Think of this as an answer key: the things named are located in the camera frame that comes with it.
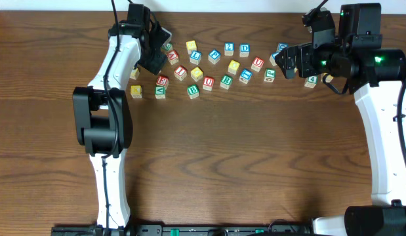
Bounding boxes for yellow O block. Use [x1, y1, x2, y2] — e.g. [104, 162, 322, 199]
[190, 67, 203, 82]

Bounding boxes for blue T block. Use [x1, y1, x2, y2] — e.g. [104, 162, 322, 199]
[239, 69, 253, 84]

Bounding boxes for red E block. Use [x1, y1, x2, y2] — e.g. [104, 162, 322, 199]
[155, 76, 169, 89]

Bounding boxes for green Z block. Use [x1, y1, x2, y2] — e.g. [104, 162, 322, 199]
[161, 43, 173, 54]

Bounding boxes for blue L block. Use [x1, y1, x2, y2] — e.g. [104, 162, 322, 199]
[190, 50, 202, 65]

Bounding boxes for blue P block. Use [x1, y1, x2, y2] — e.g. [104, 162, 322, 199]
[208, 49, 221, 65]

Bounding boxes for red u block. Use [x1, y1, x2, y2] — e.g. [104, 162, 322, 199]
[203, 77, 214, 91]
[251, 57, 265, 72]

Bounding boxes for green J block right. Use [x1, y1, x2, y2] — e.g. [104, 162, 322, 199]
[264, 68, 276, 83]

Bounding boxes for blue 5 block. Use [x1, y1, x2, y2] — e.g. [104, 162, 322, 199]
[270, 52, 279, 66]

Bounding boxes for red A block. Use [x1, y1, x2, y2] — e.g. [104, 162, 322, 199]
[167, 50, 179, 65]

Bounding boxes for green R block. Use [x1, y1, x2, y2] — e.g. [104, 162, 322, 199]
[220, 75, 233, 90]

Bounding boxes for blue D block right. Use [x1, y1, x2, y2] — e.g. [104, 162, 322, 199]
[277, 43, 289, 52]

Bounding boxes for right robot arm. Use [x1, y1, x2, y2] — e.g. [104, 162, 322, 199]
[275, 3, 406, 235]

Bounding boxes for blue 2 block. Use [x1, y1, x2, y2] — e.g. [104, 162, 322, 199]
[224, 42, 235, 56]

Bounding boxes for yellow Q block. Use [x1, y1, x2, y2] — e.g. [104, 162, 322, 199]
[228, 60, 240, 75]

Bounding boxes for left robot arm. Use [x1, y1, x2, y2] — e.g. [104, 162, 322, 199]
[72, 3, 172, 235]

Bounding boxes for yellow C block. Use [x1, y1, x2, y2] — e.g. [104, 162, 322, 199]
[130, 68, 140, 80]

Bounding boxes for yellow S block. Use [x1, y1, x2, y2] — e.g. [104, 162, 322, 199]
[186, 40, 197, 54]

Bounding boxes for green B block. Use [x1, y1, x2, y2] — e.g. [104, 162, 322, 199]
[187, 84, 199, 99]

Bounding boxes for blue d block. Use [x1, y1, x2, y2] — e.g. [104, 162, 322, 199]
[239, 44, 250, 57]
[277, 43, 289, 52]

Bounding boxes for yellow K block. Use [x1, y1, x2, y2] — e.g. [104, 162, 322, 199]
[131, 85, 143, 99]

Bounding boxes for red I block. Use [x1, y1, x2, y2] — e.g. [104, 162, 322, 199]
[174, 66, 187, 81]

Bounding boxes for green V block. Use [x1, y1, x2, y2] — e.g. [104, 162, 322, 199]
[155, 86, 166, 99]

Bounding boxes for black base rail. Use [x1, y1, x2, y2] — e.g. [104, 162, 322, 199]
[51, 222, 314, 236]

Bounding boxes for red U block upper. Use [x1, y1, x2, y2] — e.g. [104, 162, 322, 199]
[251, 57, 265, 72]

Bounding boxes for red U block lower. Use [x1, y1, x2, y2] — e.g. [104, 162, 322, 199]
[203, 77, 214, 91]

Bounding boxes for yellow block far right low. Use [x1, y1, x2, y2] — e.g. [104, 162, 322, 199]
[322, 73, 333, 83]

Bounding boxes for green 4 block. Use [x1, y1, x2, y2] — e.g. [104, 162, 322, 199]
[304, 75, 319, 89]

